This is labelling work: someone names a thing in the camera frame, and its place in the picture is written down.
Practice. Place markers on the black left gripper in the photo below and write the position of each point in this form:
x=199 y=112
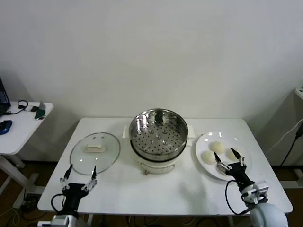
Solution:
x=74 y=196

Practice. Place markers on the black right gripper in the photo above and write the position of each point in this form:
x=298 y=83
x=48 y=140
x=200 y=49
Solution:
x=239 y=176

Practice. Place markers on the white steamed baozi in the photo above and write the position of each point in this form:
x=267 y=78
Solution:
x=218 y=146
x=230 y=153
x=207 y=157

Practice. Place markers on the round glass pot lid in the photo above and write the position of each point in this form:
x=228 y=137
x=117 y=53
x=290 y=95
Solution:
x=82 y=160

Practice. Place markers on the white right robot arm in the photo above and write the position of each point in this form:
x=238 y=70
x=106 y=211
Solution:
x=267 y=215

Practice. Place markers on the perforated steel steamer basket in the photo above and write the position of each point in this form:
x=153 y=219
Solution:
x=161 y=144

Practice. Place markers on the large white plate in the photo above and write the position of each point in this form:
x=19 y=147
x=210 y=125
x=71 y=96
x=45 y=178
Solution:
x=203 y=144

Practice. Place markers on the floor power strip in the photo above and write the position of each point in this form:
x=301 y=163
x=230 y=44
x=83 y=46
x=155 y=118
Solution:
x=28 y=202

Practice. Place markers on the white stand foot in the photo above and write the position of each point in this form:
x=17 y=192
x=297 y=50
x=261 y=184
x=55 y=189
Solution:
x=291 y=182

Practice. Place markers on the cream electric cooking pot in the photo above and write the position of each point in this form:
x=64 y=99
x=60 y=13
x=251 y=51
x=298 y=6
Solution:
x=156 y=166

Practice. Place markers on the white side table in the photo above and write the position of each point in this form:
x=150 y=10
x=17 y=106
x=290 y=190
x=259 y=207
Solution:
x=21 y=132

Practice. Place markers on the green circuit board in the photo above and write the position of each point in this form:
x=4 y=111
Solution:
x=40 y=111

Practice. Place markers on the small black device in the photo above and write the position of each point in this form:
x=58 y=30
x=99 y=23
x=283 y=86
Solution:
x=34 y=109

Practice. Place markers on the small white adapter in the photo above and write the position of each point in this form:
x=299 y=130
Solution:
x=28 y=109

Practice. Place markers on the blue computer mouse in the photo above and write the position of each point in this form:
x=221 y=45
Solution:
x=5 y=126

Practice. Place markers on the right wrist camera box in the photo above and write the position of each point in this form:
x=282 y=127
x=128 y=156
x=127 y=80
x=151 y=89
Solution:
x=261 y=186

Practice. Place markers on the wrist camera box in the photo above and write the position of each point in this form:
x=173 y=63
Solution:
x=261 y=186
x=59 y=221

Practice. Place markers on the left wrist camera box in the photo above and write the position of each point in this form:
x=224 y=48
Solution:
x=59 y=221

